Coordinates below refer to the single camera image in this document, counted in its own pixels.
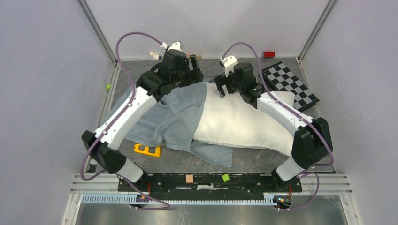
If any yellow triangle piece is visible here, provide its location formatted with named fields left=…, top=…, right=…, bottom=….
left=134, top=143, right=161, bottom=157

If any green cube on rail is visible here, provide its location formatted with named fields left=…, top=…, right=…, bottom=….
left=222, top=174, right=230, bottom=182

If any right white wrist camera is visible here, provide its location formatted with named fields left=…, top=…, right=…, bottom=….
left=220, top=55, right=238, bottom=77

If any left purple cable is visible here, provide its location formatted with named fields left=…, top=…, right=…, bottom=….
left=80, top=31, right=172, bottom=210

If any tan wooden cube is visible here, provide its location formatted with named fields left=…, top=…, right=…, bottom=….
left=185, top=174, right=194, bottom=184

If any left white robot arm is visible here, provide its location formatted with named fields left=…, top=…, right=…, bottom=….
left=81, top=49, right=204, bottom=191

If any white toothed rail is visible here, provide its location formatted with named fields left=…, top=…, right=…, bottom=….
left=81, top=194, right=289, bottom=206

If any black white checkerboard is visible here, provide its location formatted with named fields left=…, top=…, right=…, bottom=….
left=262, top=61, right=319, bottom=112

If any white pillow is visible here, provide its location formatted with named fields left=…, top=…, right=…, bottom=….
left=193, top=83, right=293, bottom=156

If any white purple block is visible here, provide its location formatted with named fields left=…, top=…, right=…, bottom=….
left=149, top=51, right=162, bottom=60

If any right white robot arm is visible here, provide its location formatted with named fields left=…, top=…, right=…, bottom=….
left=214, top=61, right=334, bottom=191

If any blue grey pillowcase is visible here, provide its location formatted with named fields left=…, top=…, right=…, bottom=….
left=124, top=82, right=233, bottom=167

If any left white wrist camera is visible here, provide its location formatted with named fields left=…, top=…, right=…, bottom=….
left=161, top=41, right=183, bottom=52

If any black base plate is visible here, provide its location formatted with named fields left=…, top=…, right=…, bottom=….
left=134, top=172, right=302, bottom=200

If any red lego brick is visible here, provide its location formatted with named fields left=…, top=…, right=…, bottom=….
left=263, top=51, right=276, bottom=58

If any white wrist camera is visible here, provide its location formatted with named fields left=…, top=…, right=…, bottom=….
left=220, top=55, right=238, bottom=77
left=161, top=41, right=183, bottom=52

